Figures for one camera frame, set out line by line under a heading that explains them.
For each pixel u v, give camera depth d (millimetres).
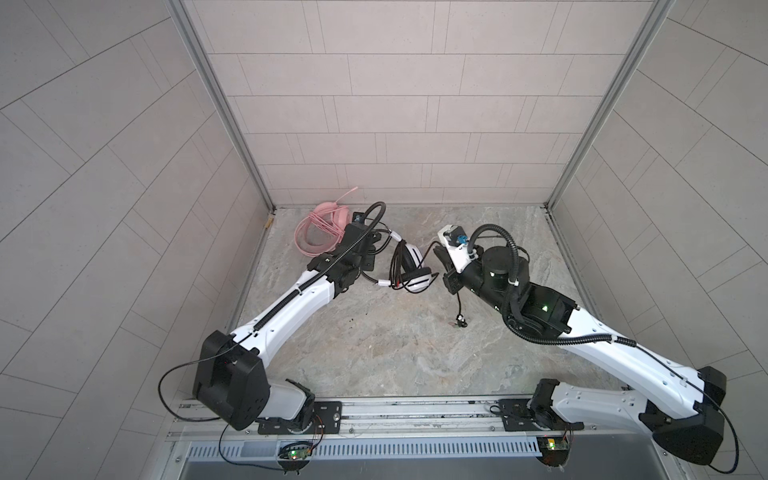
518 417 718
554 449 681
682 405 380
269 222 1119
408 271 783
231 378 391
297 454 642
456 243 521
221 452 663
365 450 1051
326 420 708
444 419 722
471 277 566
